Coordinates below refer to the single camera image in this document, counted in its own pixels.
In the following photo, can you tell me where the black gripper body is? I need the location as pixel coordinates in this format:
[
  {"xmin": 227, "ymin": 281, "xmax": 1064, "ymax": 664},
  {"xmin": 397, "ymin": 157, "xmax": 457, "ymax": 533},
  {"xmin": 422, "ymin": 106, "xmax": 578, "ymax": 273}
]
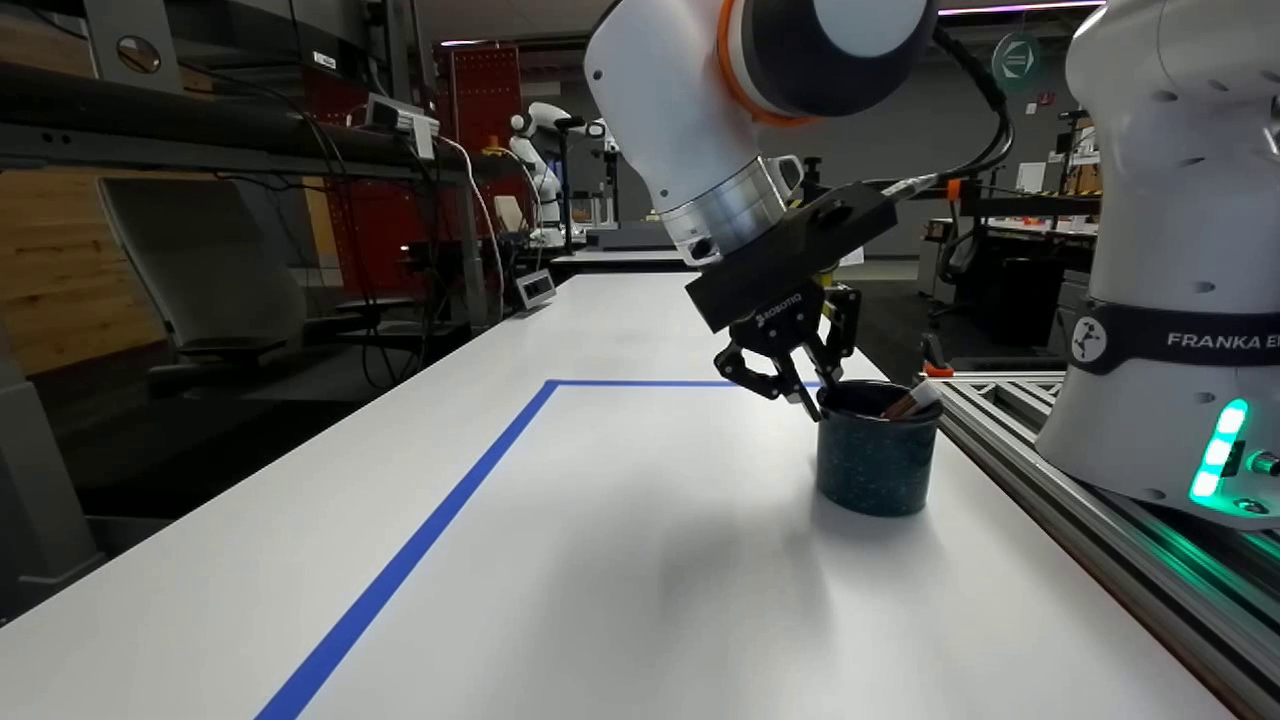
[{"xmin": 745, "ymin": 292, "xmax": 837, "ymax": 362}]

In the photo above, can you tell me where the marker pen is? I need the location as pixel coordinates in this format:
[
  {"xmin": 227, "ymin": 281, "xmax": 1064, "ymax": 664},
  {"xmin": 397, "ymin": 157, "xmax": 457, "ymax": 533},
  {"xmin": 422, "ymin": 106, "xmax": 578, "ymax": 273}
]
[{"xmin": 885, "ymin": 381, "xmax": 945, "ymax": 422}]

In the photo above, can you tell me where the dark teal speckled mug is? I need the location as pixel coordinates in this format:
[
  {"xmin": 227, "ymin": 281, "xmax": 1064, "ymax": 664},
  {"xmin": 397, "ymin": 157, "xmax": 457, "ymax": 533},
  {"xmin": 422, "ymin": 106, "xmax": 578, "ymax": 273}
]
[{"xmin": 811, "ymin": 374, "xmax": 945, "ymax": 519}]

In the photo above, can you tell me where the black orange clamp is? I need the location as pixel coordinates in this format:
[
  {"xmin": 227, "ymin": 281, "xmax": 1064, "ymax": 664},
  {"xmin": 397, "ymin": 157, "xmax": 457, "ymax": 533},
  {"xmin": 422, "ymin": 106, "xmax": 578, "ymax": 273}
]
[{"xmin": 917, "ymin": 330, "xmax": 957, "ymax": 384}]

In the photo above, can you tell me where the black cart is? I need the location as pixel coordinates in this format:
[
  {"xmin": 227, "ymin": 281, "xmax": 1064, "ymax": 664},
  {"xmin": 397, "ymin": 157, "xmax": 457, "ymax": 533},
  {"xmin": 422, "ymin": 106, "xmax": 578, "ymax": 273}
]
[{"xmin": 917, "ymin": 213, "xmax": 1105, "ymax": 374}]

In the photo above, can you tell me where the small grey box device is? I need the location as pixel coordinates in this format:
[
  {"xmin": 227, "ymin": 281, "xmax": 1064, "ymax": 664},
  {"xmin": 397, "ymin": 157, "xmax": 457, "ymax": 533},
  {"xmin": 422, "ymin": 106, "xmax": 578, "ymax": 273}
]
[{"xmin": 512, "ymin": 263, "xmax": 561, "ymax": 315}]

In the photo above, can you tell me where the small white background robot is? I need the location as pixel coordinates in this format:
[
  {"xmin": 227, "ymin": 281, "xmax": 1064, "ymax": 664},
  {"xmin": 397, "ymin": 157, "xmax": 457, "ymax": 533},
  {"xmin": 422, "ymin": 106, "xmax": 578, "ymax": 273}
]
[{"xmin": 504, "ymin": 96, "xmax": 624, "ymax": 251}]

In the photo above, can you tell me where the round teal sign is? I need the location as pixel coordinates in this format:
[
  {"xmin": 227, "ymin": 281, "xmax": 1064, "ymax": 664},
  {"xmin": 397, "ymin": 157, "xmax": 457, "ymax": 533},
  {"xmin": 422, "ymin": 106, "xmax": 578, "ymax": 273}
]
[{"xmin": 987, "ymin": 33, "xmax": 1051, "ymax": 96}]

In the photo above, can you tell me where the red cabinet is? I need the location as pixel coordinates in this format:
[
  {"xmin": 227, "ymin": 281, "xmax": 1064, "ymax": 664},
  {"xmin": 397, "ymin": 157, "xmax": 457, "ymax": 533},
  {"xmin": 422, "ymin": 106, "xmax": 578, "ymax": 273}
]
[{"xmin": 302, "ymin": 37, "xmax": 529, "ymax": 305}]

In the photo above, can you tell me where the long blue tape strip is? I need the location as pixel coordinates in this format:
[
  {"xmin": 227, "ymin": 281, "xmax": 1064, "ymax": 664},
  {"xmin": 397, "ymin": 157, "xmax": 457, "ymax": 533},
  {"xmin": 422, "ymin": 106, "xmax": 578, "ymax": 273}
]
[{"xmin": 251, "ymin": 374, "xmax": 566, "ymax": 720}]

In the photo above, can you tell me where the white power strip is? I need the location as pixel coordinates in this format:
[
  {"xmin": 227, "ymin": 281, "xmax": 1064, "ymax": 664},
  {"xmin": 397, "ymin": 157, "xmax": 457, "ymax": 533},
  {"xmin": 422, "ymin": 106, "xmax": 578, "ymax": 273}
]
[{"xmin": 361, "ymin": 90, "xmax": 446, "ymax": 162}]

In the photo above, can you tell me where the grey curved panel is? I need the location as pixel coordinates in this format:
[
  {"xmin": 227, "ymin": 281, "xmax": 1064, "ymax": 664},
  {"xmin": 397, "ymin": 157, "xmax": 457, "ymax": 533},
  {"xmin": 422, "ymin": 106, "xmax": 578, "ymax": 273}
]
[{"xmin": 105, "ymin": 170, "xmax": 311, "ymax": 354}]

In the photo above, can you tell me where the black shelf beam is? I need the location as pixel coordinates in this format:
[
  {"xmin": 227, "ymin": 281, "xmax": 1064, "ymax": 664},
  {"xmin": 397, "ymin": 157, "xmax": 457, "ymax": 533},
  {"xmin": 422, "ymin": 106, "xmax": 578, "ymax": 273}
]
[{"xmin": 0, "ymin": 56, "xmax": 464, "ymax": 182}]

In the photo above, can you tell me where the grey box with round badge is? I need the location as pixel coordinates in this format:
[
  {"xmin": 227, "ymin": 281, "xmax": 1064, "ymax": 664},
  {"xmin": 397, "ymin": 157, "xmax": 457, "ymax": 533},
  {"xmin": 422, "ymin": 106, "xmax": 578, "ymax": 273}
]
[{"xmin": 79, "ymin": 0, "xmax": 190, "ymax": 96}]

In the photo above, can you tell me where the light wooden panel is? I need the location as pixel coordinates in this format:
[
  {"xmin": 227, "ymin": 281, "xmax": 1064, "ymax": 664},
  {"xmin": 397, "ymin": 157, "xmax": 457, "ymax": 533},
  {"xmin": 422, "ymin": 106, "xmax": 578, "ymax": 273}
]
[{"xmin": 0, "ymin": 162, "xmax": 177, "ymax": 381}]

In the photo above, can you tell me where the grey cabinet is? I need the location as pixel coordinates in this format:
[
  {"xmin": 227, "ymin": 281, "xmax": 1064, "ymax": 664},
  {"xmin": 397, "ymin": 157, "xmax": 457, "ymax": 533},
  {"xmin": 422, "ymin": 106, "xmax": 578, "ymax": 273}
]
[{"xmin": 0, "ymin": 354, "xmax": 105, "ymax": 616}]

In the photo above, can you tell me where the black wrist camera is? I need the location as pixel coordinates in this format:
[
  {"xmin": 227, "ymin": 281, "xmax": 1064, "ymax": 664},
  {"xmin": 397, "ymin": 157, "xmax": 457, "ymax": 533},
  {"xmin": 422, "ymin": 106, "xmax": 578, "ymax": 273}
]
[{"xmin": 683, "ymin": 178, "xmax": 902, "ymax": 335}]

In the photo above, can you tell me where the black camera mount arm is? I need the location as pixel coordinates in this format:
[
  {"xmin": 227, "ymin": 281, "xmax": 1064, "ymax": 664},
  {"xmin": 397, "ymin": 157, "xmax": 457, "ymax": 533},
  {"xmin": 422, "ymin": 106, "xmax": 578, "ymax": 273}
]
[{"xmin": 906, "ymin": 162, "xmax": 1111, "ymax": 222}]

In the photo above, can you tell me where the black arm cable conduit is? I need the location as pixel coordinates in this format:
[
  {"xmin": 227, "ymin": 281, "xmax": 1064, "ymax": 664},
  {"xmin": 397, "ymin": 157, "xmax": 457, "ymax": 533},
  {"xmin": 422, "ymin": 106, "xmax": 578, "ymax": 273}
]
[{"xmin": 875, "ymin": 25, "xmax": 1017, "ymax": 204}]

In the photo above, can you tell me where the white hanging cable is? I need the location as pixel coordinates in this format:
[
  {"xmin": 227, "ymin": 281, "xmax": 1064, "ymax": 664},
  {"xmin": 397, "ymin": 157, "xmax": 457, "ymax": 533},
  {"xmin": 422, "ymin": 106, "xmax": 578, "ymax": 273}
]
[{"xmin": 431, "ymin": 131, "xmax": 518, "ymax": 315}]

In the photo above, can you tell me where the aluminium rail base frame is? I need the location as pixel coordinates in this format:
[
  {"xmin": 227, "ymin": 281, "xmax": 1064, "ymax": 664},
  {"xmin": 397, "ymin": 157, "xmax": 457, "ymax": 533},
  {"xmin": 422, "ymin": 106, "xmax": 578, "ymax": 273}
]
[{"xmin": 917, "ymin": 369, "xmax": 1280, "ymax": 720}]

